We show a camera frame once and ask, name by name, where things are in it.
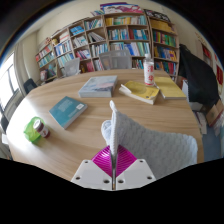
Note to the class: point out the grey mesh office chair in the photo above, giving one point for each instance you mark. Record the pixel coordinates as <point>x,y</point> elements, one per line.
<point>115,60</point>

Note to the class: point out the red wall banner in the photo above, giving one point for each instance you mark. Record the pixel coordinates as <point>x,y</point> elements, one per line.
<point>219,75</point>

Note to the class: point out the clear bottle with red label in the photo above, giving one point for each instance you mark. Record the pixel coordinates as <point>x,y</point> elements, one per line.
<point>149,71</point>

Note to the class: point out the small wall shelf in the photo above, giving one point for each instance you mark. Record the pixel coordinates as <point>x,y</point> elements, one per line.
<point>206,52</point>

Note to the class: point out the white waffle-textured towel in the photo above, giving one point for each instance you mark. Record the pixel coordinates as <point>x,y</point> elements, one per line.
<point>156,150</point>

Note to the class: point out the black cloth cover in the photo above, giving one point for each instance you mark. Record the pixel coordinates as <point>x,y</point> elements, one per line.
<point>200,76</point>

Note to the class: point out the green plastic bag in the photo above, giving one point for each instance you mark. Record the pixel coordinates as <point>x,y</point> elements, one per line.
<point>30,133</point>

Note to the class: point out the yellow-covered open booklet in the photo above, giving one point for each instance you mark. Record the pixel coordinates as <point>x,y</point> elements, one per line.
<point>141,90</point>

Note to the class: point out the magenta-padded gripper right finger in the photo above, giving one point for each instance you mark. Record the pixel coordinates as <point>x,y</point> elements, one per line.
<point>136,173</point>

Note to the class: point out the papers scattered on floor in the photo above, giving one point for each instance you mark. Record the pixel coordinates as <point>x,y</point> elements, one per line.
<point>201,121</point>

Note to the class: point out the dark office chair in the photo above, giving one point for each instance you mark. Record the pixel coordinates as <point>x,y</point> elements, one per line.
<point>30,85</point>

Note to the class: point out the teal book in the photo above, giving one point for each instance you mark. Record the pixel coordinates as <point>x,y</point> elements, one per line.
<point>66,111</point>

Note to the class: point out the white box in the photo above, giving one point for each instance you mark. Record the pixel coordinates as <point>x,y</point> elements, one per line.
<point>193,106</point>

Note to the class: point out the small jar with red lid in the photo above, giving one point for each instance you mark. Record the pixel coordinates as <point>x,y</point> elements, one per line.
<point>41,129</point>

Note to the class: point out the wooden bookshelf unit with books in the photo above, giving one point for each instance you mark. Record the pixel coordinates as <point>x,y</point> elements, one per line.
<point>126,33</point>

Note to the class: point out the brown cardboard box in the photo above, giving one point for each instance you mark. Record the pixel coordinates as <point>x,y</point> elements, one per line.
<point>215,113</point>

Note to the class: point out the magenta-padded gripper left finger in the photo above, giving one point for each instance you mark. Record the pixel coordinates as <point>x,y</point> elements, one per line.
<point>91,173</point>

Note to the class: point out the grey book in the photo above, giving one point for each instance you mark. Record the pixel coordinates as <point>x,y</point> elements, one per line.
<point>98,86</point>

